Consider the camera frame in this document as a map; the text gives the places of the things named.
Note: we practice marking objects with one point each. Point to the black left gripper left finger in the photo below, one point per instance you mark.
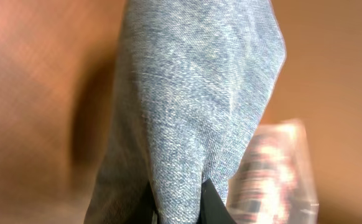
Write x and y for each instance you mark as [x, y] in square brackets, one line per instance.
[145, 212]

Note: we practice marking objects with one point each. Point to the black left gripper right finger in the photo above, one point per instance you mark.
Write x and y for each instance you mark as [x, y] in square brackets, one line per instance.
[212, 208]

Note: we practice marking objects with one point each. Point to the red blue plaid cloth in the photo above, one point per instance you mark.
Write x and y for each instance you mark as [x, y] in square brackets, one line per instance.
[263, 184]

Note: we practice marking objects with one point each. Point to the blue denim jeans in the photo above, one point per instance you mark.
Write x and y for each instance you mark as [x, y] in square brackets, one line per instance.
[192, 81]

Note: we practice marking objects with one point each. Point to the clear plastic storage bin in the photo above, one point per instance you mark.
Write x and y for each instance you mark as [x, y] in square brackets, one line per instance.
[303, 199]

